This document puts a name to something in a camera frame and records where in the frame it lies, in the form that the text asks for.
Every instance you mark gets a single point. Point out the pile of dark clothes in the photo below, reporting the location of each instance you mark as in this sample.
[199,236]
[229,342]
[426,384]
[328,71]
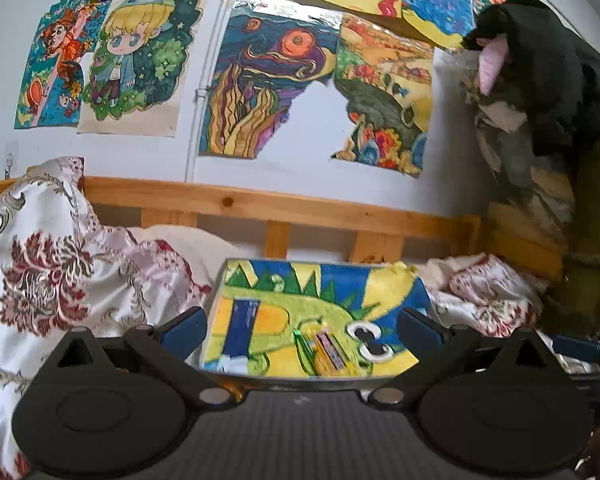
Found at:
[550,60]

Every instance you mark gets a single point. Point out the clear plastic bag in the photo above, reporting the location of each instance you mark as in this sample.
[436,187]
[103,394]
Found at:
[455,72]

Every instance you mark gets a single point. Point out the swirly sky painting poster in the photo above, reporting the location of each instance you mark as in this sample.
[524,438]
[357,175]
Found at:
[260,75]

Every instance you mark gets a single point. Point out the wooden bed headboard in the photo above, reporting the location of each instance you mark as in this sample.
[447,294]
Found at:
[280,210]

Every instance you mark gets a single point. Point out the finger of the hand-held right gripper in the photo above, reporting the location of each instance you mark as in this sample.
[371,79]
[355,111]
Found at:
[576,348]

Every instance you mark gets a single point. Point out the pink cloth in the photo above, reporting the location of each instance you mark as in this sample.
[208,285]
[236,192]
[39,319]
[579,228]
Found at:
[492,62]

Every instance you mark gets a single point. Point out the floral satin quilt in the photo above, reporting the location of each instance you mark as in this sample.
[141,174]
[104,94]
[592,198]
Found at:
[55,270]

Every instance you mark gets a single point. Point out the wooden side rail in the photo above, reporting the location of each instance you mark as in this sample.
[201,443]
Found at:
[525,245]

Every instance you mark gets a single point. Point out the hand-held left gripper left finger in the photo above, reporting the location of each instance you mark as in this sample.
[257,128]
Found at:
[186,331]

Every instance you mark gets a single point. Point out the landscape mushroom painting poster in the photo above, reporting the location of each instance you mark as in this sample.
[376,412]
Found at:
[385,95]

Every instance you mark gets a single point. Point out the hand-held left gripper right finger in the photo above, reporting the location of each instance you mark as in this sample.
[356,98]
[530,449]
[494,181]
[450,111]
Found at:
[416,332]

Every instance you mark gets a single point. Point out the blue snack packet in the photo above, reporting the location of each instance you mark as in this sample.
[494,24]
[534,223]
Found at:
[243,322]

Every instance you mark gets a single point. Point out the yellow pink snack packet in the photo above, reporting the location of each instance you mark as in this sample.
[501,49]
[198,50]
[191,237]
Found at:
[327,350]

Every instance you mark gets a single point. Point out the colourful painted tray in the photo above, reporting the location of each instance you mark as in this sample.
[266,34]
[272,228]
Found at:
[280,310]

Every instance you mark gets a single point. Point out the white wall pipe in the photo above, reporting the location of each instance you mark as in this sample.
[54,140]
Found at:
[207,95]

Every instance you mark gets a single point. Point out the orange-haired girl poster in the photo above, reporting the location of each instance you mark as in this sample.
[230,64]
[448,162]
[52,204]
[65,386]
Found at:
[50,60]

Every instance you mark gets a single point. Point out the blonde cartoon character poster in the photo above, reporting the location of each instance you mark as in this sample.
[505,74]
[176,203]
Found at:
[130,60]

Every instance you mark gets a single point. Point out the pile of mixed cloths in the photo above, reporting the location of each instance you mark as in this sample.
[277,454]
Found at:
[520,170]

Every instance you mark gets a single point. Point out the crumpled floral cloth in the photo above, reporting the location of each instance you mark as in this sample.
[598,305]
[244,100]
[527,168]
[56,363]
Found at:
[485,290]

